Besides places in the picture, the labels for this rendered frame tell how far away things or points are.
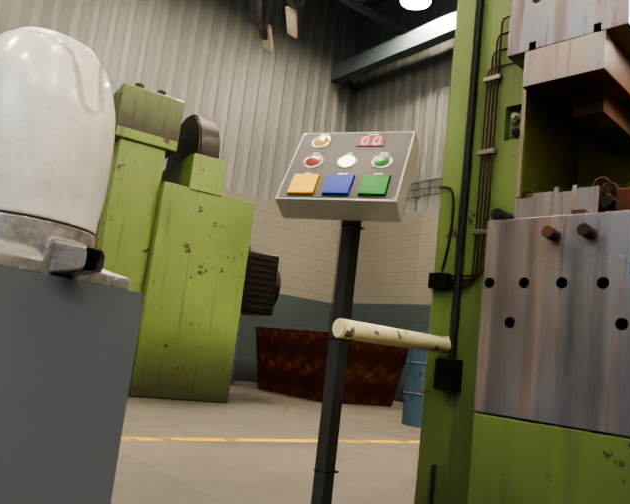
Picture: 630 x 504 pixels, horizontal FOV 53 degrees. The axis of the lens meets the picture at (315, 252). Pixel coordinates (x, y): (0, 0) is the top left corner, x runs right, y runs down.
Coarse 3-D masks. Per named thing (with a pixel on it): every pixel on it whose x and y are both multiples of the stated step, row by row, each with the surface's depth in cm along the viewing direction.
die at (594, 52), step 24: (552, 48) 154; (576, 48) 149; (600, 48) 145; (528, 72) 157; (552, 72) 152; (576, 72) 148; (600, 72) 145; (624, 72) 152; (552, 96) 160; (624, 96) 156; (576, 120) 173
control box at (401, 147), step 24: (312, 144) 183; (336, 144) 181; (360, 144) 178; (384, 144) 175; (408, 144) 173; (288, 168) 179; (312, 168) 176; (336, 168) 173; (360, 168) 171; (384, 168) 169; (408, 168) 170; (408, 192) 171; (288, 216) 176; (312, 216) 173; (336, 216) 170; (360, 216) 167; (384, 216) 165
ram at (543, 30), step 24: (528, 0) 161; (552, 0) 156; (576, 0) 151; (600, 0) 147; (624, 0) 143; (528, 24) 160; (552, 24) 155; (576, 24) 150; (600, 24) 147; (624, 24) 142; (528, 48) 158; (624, 48) 152
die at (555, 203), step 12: (552, 192) 146; (564, 192) 144; (576, 192) 142; (588, 192) 140; (600, 192) 139; (516, 204) 152; (528, 204) 150; (540, 204) 148; (552, 204) 146; (564, 204) 144; (576, 204) 142; (588, 204) 140; (516, 216) 152; (528, 216) 149; (540, 216) 147
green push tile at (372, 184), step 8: (368, 176) 167; (376, 176) 166; (384, 176) 165; (360, 184) 166; (368, 184) 165; (376, 184) 164; (384, 184) 163; (360, 192) 164; (368, 192) 163; (376, 192) 162; (384, 192) 161
